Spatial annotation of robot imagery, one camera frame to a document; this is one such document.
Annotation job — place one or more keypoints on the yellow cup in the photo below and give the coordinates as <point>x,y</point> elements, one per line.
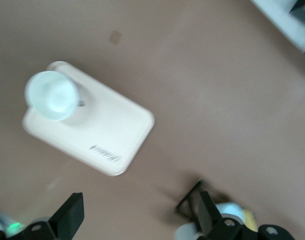
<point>250,220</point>

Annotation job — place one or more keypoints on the grey cup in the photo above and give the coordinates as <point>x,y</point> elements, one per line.
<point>186,232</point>

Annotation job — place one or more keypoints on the white bowl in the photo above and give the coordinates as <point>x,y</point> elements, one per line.
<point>52,95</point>

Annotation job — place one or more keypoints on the beige plastic tray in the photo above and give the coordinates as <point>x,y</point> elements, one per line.
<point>105,125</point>

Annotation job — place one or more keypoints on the pale blue cup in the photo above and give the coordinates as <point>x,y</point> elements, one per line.
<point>230,208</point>

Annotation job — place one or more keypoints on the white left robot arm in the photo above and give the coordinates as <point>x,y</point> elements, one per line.
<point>2,225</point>

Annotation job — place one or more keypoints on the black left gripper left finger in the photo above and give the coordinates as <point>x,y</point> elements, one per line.
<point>70,220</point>

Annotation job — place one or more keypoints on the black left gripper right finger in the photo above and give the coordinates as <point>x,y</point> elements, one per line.
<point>210,225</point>

